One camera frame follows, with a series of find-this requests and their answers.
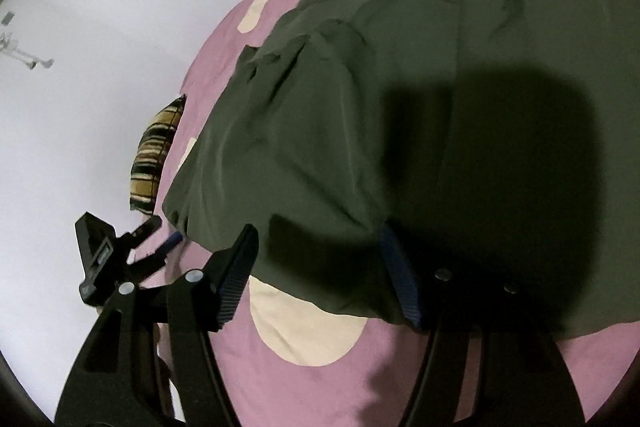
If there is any pink polka dot bedsheet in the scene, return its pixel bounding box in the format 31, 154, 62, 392
157, 0, 634, 426

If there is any striped brown yellow pillow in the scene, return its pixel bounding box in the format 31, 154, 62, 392
129, 95, 186, 216

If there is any olive green garment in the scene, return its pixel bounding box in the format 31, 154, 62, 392
163, 0, 639, 336

